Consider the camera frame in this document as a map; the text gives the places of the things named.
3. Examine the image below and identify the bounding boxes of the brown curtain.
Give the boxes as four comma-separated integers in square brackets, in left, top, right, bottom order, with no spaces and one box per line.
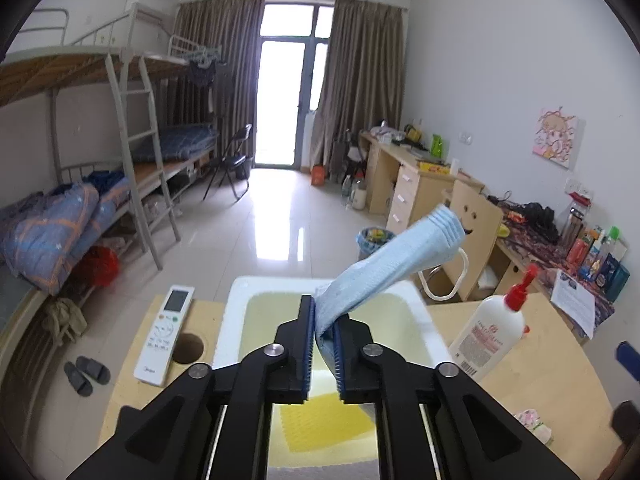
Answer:
[167,0,266,157]
[310,0,406,168]

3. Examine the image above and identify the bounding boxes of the anime wall picture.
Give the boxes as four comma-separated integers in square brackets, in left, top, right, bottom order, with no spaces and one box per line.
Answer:
[532,106,578,169]

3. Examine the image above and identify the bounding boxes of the blue plaid quilt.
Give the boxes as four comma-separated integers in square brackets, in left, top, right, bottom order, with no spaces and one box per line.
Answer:
[1,171,130,296]

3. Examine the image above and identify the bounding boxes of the clear tumbler red lid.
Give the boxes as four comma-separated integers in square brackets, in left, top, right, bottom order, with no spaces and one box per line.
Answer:
[559,192,591,258]

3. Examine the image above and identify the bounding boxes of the white lotion pump bottle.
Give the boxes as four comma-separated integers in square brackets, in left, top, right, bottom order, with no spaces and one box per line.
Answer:
[449,264,539,382]

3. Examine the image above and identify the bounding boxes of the black headphones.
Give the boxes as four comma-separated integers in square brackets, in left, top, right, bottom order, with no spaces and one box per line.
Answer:
[521,203,560,245]

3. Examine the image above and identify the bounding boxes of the white paper sheet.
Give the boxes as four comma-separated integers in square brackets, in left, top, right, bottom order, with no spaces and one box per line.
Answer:
[551,269,596,339]

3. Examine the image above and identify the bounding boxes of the brown left curtain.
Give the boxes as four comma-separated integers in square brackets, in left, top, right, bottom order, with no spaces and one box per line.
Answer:
[167,0,266,157]

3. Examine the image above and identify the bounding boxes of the patterned desk cover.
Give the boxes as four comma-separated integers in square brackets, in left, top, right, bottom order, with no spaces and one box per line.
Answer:
[496,200,615,330]

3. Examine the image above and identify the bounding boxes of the metal bunk bed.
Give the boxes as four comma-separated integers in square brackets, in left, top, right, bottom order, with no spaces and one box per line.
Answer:
[1,4,215,300]

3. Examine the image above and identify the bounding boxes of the blue waste basket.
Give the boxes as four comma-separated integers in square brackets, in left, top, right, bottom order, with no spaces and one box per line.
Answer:
[356,226,395,260]

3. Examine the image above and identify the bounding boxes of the light blue cloth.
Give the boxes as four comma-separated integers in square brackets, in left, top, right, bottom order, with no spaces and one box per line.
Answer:
[314,205,465,390]

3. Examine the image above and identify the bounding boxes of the white air conditioner remote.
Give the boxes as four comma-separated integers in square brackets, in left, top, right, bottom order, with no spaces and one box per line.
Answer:
[134,285,195,387]

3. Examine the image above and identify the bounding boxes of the black folding chair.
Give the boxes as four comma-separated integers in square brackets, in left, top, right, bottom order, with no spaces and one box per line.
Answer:
[203,124,253,202]

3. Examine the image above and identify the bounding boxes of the white wall air conditioner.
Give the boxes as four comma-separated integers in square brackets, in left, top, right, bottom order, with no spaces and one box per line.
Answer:
[124,0,177,15]

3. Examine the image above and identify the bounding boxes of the teal cup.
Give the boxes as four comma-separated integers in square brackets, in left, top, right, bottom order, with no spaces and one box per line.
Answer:
[605,263,630,304]

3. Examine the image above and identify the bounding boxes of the red plastic bag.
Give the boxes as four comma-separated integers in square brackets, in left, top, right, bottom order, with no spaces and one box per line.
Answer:
[72,246,120,287]

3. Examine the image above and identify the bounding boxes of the white styrofoam box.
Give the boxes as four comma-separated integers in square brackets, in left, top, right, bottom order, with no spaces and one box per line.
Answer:
[209,276,450,479]

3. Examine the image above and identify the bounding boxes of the yellow foam net sleeve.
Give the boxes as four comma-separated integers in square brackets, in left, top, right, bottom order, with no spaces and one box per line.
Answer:
[280,393,374,453]

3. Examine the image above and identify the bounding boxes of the brown right curtain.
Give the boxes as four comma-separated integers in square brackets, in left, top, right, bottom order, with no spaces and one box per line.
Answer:
[310,0,406,168]

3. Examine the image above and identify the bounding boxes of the black slipper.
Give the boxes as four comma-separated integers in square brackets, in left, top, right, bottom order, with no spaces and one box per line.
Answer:
[63,362,93,398]
[76,356,111,386]

